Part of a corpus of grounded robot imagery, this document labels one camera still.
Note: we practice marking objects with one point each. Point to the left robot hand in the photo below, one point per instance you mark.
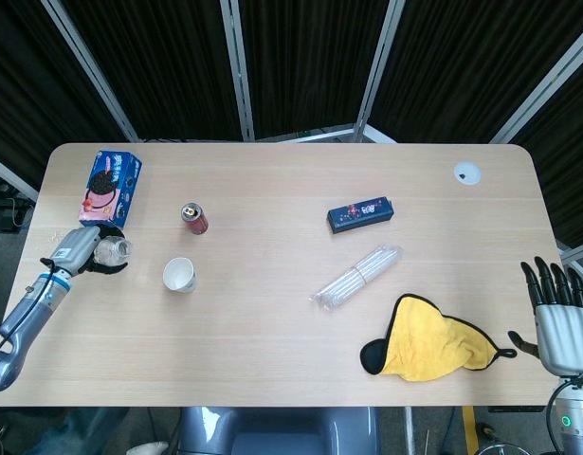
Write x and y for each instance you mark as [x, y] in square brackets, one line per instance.
[75, 246]

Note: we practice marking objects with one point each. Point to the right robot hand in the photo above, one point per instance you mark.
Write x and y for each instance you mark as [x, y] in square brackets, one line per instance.
[566, 336]

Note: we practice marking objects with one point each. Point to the clear plastic bottle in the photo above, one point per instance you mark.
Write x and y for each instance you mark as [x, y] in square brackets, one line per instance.
[112, 250]

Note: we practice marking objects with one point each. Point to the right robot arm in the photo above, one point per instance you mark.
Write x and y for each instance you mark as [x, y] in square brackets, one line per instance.
[577, 417]

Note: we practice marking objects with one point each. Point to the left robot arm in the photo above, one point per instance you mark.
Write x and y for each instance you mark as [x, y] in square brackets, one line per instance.
[25, 322]

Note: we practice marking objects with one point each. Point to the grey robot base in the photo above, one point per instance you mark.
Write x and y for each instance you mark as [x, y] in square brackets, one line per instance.
[277, 431]

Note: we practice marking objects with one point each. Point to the white paper cup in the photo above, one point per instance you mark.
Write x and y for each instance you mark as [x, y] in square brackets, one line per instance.
[178, 275]

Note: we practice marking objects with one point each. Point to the blue cookie box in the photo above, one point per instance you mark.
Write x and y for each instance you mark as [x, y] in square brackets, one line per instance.
[108, 187]

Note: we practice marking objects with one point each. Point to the red soda can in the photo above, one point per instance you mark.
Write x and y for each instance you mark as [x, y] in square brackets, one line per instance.
[195, 220]

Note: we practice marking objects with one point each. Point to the yellow cloth with black edge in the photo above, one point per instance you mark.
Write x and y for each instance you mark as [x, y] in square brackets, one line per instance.
[428, 341]

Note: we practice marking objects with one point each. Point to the bundle of white straws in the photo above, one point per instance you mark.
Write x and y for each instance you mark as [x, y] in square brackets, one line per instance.
[357, 277]

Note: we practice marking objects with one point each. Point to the dark blue rectangular case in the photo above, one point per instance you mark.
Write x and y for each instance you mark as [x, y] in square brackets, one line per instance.
[361, 214]

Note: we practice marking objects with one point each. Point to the silver partition post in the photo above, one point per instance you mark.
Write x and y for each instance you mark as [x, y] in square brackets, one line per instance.
[238, 71]
[542, 80]
[89, 68]
[378, 71]

